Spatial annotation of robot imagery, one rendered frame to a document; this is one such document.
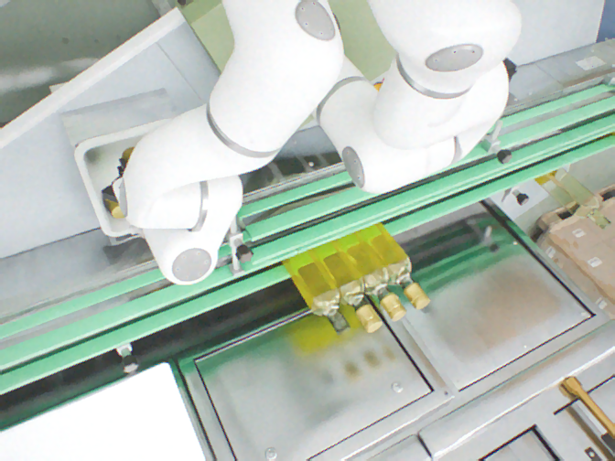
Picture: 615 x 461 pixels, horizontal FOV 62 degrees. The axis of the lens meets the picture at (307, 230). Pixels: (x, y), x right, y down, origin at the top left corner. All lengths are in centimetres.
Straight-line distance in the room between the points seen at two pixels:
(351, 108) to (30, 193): 59
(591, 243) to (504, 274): 356
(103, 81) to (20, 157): 19
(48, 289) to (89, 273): 7
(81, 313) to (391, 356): 61
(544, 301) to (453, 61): 101
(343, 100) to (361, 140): 8
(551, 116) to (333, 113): 76
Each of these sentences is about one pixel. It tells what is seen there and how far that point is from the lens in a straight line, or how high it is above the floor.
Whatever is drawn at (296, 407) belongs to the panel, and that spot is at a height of 119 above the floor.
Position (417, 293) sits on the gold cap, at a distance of 105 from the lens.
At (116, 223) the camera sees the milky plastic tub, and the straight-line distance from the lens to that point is 101.
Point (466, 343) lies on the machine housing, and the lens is 123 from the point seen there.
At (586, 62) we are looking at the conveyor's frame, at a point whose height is 81.
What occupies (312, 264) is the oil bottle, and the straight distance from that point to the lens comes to 104.
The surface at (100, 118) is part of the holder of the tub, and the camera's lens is 89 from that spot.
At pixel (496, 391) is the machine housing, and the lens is 117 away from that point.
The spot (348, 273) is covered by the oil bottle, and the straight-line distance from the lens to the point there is 103.
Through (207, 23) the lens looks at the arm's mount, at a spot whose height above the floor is 84.
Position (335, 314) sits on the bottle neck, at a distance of 100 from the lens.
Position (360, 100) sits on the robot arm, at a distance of 71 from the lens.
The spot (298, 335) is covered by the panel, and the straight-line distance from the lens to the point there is 113.
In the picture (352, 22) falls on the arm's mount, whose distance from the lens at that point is 91.
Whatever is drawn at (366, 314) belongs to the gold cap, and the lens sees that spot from 100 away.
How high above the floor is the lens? 150
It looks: 33 degrees down
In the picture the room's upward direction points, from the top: 146 degrees clockwise
